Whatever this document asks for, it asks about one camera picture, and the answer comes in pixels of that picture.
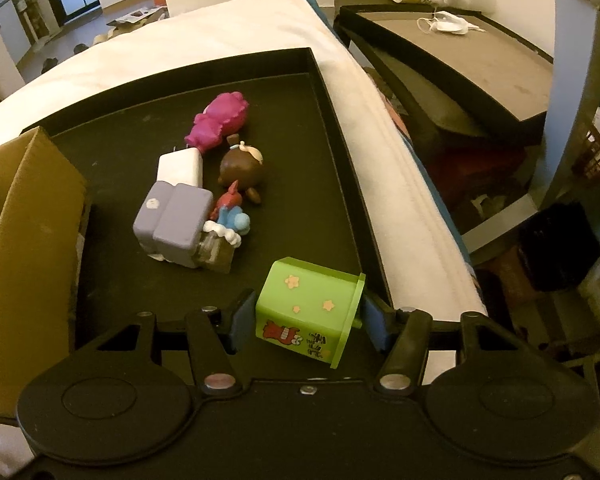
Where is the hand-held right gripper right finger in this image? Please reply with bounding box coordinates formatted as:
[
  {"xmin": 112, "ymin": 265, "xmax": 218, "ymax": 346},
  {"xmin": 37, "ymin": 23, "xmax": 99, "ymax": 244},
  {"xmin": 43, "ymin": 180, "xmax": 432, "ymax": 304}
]
[{"xmin": 362, "ymin": 292, "xmax": 536, "ymax": 396}]

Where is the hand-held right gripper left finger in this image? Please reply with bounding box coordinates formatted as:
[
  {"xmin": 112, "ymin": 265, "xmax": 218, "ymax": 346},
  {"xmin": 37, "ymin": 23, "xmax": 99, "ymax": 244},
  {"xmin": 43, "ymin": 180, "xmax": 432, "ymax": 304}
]
[{"xmin": 80, "ymin": 288, "xmax": 257, "ymax": 401}]

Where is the green cartoon storage box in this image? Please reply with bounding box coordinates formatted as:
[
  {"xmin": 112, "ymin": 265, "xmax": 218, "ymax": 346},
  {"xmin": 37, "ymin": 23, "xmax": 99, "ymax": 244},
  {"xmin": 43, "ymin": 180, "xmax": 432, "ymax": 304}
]
[{"xmin": 255, "ymin": 257, "xmax": 367, "ymax": 370}]

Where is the blue and red figurine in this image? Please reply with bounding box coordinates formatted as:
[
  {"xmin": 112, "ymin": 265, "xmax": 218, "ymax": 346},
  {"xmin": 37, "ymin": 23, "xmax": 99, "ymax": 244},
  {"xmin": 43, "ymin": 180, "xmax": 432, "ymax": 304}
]
[{"xmin": 196, "ymin": 180, "xmax": 252, "ymax": 275}]

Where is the purple block with figure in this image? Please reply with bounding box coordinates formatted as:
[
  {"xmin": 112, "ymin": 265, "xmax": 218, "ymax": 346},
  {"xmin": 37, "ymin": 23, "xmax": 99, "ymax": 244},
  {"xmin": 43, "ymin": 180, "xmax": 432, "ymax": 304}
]
[{"xmin": 132, "ymin": 181, "xmax": 216, "ymax": 268}]

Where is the brown round figurine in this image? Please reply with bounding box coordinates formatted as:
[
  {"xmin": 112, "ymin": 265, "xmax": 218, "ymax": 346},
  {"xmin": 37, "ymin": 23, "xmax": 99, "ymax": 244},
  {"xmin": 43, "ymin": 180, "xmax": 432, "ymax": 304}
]
[{"xmin": 216, "ymin": 141, "xmax": 266, "ymax": 205}]

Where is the black tray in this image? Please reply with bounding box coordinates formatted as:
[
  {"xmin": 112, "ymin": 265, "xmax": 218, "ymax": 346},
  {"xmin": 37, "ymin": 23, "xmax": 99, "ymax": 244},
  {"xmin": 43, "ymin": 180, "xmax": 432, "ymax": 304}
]
[{"xmin": 20, "ymin": 47, "xmax": 396, "ymax": 426}]

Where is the cardboard box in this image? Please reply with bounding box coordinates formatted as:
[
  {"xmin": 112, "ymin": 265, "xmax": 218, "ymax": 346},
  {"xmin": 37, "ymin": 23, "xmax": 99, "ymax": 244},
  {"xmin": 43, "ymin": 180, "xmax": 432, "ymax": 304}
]
[{"xmin": 0, "ymin": 126, "xmax": 88, "ymax": 418}]

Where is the white cube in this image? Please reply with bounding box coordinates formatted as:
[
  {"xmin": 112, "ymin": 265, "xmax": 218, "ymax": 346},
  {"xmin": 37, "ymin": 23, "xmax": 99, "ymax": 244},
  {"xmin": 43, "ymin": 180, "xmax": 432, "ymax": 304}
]
[{"xmin": 156, "ymin": 147, "xmax": 203, "ymax": 188}]

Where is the dark bag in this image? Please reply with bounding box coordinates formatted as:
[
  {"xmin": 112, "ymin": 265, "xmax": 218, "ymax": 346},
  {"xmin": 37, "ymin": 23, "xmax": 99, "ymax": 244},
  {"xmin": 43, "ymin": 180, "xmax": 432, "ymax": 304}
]
[{"xmin": 520, "ymin": 202, "xmax": 600, "ymax": 293}]

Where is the pink toy figure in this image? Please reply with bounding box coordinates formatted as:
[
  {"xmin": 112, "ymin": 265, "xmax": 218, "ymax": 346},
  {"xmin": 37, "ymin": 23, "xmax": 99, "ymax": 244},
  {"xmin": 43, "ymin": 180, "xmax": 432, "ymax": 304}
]
[{"xmin": 185, "ymin": 91, "xmax": 249, "ymax": 153}]

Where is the black side table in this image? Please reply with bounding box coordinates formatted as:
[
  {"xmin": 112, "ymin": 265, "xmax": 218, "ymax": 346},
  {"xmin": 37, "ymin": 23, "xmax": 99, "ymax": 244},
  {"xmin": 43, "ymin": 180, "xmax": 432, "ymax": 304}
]
[{"xmin": 334, "ymin": 4, "xmax": 555, "ymax": 146}]

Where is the white face mask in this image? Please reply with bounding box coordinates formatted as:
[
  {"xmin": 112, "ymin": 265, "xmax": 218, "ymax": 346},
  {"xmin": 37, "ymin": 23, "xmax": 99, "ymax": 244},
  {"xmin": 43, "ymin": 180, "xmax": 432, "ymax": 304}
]
[{"xmin": 417, "ymin": 10, "xmax": 481, "ymax": 37}]

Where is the flat cardboard sheet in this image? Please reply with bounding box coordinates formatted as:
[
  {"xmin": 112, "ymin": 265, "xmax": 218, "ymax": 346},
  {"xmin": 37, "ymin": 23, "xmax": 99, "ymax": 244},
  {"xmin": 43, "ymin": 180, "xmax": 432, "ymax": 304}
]
[{"xmin": 106, "ymin": 6, "xmax": 169, "ymax": 29}]

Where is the white cabinet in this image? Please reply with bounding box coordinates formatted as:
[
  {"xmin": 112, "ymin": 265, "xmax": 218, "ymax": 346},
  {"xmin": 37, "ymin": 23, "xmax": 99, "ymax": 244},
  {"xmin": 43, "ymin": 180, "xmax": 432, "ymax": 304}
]
[{"xmin": 0, "ymin": 0, "xmax": 32, "ymax": 63}]

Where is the grey post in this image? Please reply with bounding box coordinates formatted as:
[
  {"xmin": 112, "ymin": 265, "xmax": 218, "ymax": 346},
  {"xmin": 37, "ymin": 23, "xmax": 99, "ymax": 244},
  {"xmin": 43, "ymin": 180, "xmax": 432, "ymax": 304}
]
[{"xmin": 530, "ymin": 0, "xmax": 600, "ymax": 211}]

